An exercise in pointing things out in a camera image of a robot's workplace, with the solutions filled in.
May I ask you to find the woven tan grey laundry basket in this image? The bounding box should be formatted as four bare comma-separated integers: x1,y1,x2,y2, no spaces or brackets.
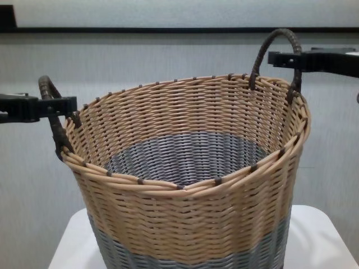
38,27,311,269

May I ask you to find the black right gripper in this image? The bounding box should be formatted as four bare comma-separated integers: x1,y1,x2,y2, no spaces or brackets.
268,47,359,78

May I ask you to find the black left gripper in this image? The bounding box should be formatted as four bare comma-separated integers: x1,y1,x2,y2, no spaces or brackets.
0,94,78,124

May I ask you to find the white stand with rounded corners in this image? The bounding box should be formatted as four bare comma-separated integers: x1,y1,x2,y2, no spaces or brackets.
49,206,359,269

